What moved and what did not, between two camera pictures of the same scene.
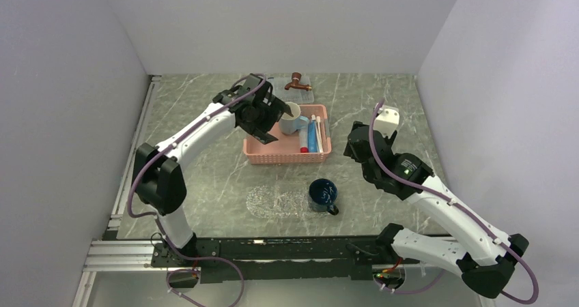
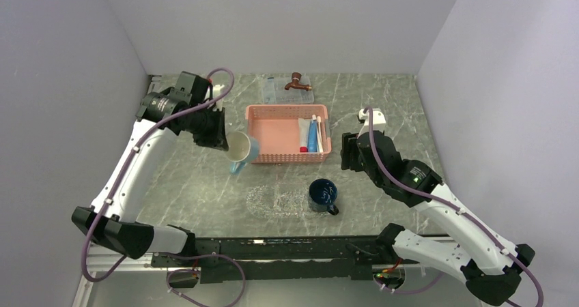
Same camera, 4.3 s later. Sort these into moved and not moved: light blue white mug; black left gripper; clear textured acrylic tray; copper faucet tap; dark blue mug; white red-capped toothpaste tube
Moved: black left gripper; light blue white mug
Not moved: white red-capped toothpaste tube; dark blue mug; clear textured acrylic tray; copper faucet tap
